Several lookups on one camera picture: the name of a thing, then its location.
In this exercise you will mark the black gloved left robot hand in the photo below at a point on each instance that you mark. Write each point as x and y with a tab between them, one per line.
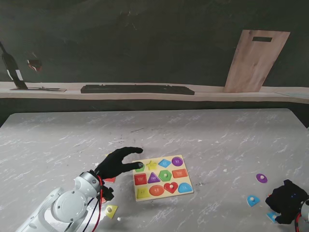
113	164

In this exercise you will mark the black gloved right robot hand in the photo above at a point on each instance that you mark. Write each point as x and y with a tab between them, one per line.
288	200

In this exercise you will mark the yellow wooden shape puzzle board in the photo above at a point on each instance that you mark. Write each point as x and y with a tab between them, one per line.
154	186

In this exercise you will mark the green hexagon puzzle piece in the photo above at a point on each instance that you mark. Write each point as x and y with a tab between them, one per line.
165	176

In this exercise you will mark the red heart puzzle piece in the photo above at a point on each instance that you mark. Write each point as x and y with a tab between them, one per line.
171	187

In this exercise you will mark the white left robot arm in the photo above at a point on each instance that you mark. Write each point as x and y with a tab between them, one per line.
70	205

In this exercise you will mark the red square puzzle piece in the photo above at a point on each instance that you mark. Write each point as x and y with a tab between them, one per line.
111	180

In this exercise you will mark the blue diamond puzzle piece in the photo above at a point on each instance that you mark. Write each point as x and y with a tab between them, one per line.
272	216

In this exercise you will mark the purple circle puzzle piece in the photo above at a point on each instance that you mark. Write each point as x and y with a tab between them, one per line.
262	178

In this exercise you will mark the blue semicircle puzzle piece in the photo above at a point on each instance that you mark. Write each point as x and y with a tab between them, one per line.
253	200

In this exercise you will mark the orange oval puzzle piece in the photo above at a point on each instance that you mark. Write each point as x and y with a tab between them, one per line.
103	200

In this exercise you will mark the yellow trapezoid puzzle piece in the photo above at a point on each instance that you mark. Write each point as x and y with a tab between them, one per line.
111	210

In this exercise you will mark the wooden cutting board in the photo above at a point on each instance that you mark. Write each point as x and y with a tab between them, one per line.
256	62

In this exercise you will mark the long black tray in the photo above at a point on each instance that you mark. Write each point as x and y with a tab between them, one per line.
137	89

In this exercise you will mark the flat tray under bottle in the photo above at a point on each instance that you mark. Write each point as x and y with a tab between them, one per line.
48	90

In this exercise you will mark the light wooden shelf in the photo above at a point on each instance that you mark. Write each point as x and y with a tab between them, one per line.
205	95

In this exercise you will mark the wine glass with red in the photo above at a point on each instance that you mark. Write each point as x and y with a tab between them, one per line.
35	65

